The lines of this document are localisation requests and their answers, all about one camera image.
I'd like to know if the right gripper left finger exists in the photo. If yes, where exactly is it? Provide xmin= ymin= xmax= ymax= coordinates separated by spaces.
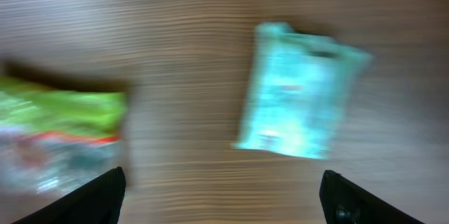
xmin=13 ymin=166 xmax=126 ymax=224

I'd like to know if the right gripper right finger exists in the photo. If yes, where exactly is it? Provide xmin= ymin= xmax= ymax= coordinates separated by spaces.
xmin=319 ymin=170 xmax=424 ymax=224

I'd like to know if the green gummy candy bag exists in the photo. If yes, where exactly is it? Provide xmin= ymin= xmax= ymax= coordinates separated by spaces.
xmin=1 ymin=77 xmax=127 ymax=195

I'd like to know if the teal tissue pack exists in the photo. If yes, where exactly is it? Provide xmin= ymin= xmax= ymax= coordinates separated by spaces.
xmin=232 ymin=22 xmax=371 ymax=159

